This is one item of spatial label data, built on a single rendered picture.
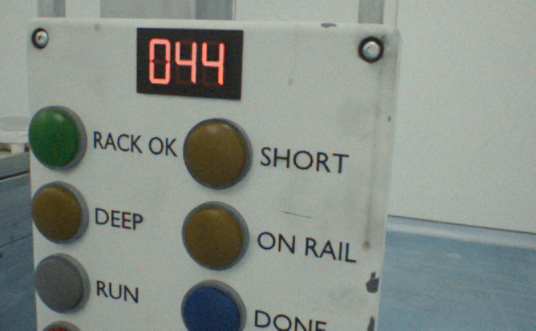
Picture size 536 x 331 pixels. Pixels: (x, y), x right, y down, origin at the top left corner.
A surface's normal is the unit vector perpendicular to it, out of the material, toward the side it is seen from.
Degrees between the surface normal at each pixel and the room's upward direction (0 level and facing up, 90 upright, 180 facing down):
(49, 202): 87
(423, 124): 90
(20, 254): 90
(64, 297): 92
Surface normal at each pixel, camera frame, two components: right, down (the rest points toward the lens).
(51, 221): -0.29, 0.21
